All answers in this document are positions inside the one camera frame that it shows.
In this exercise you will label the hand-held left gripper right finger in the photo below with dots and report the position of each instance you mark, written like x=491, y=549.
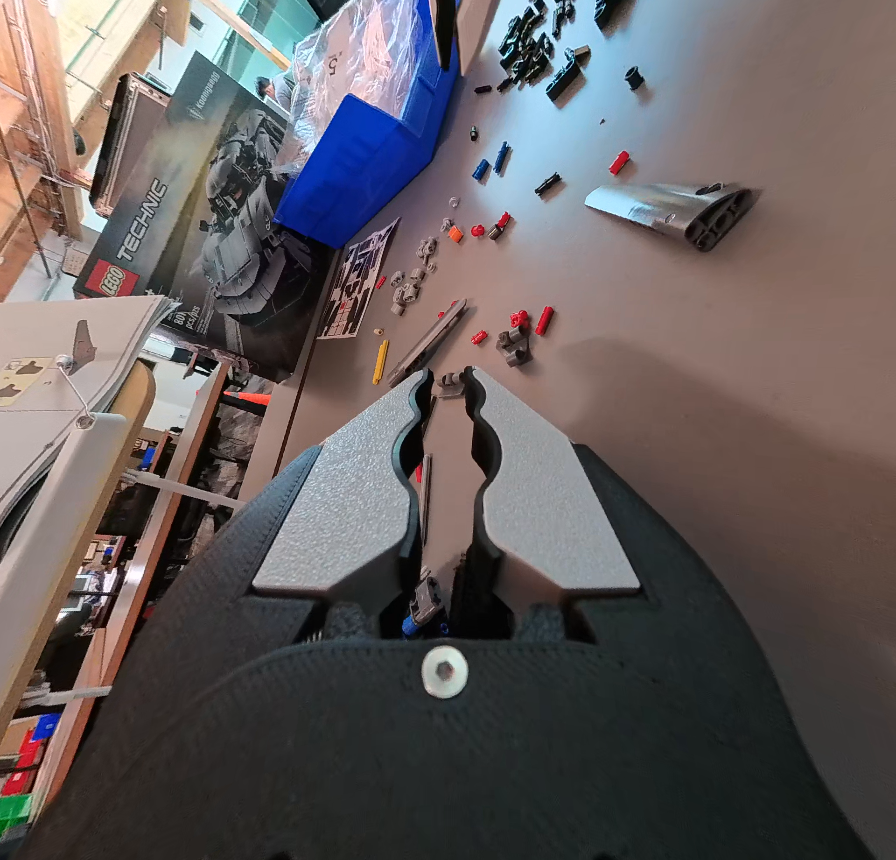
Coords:
x=553, y=517

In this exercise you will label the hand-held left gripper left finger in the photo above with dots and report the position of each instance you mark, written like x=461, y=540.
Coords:
x=336, y=517

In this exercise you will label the blue and grey lego subassembly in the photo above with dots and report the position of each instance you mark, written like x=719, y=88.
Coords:
x=425, y=597

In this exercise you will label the small grey lego connector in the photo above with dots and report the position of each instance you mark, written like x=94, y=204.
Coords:
x=451, y=382

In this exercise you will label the long grey lego panel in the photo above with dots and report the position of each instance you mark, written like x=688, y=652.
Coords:
x=427, y=342

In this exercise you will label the silver curved lego panel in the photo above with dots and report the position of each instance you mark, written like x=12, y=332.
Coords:
x=651, y=205

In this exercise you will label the pile of black lego pieces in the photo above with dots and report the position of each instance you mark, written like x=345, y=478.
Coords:
x=528, y=44

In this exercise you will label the light grey lego axle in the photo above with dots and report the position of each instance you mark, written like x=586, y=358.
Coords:
x=425, y=496

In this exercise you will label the yellow lego axle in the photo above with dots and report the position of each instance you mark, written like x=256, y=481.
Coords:
x=380, y=363

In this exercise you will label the dark grey lego connector block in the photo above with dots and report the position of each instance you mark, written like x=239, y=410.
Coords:
x=514, y=347

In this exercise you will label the black round lego piece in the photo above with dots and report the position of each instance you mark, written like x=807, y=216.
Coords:
x=634, y=78

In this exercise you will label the black lego pin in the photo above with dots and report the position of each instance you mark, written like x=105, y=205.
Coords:
x=548, y=184

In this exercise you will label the cluster of light grey lego bushes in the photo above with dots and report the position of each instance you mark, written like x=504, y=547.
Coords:
x=409, y=289

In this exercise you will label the dark cardboard set box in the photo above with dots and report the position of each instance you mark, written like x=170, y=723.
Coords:
x=182, y=244

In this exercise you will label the crumpled clear plastic bags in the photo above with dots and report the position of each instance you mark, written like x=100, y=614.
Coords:
x=350, y=54

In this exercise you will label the orange traffic cone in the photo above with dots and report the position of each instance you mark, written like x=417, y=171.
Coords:
x=253, y=402

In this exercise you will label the blue plastic bin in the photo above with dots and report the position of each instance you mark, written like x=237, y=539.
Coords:
x=364, y=160

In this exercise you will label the sticker sheet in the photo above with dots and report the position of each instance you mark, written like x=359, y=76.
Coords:
x=357, y=286

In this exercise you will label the open instruction book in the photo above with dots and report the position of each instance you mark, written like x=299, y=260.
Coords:
x=42, y=342

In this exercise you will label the stack of coloured storage bins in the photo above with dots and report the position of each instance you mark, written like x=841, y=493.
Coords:
x=28, y=748

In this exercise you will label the dark equipment case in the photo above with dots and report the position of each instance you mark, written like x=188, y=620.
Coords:
x=122, y=152

